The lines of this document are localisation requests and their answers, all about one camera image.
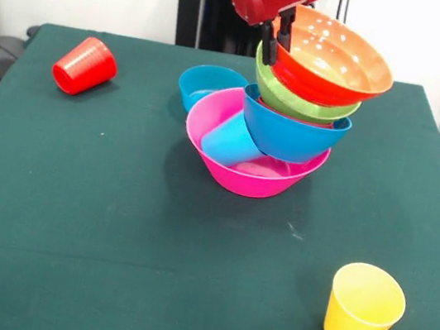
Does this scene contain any small crimson bowl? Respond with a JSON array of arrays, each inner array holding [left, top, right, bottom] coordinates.
[[252, 93, 339, 131]]

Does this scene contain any large blue bowl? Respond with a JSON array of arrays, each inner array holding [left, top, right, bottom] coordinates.
[[233, 81, 357, 172]]

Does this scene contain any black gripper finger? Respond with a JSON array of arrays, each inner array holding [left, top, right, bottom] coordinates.
[[255, 20, 284, 67], [273, 9, 298, 54]]

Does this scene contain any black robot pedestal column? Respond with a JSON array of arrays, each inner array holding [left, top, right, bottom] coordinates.
[[163, 0, 317, 66]]

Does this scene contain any large pink bowl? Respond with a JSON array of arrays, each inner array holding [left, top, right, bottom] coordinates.
[[175, 79, 339, 209]]

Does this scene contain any small blue bowl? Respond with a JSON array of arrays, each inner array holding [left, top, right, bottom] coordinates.
[[174, 60, 251, 122]]

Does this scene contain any dark green tablecloth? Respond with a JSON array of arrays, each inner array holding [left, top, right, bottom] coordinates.
[[0, 16, 440, 330]]

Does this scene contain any green bowl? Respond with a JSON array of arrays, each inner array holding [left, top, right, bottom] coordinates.
[[246, 40, 370, 132]]

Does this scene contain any large orange bowl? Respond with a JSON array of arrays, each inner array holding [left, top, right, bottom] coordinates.
[[258, 0, 404, 117]]

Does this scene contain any red cup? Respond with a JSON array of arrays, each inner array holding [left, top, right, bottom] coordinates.
[[48, 31, 123, 102]]

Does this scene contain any yellow cup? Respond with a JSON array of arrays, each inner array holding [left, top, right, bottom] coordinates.
[[322, 257, 413, 330]]

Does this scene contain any black hanging cable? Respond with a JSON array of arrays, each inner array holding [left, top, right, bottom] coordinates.
[[334, 0, 356, 26]]

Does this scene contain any blue cup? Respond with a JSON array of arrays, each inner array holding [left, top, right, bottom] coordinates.
[[197, 103, 271, 173]]

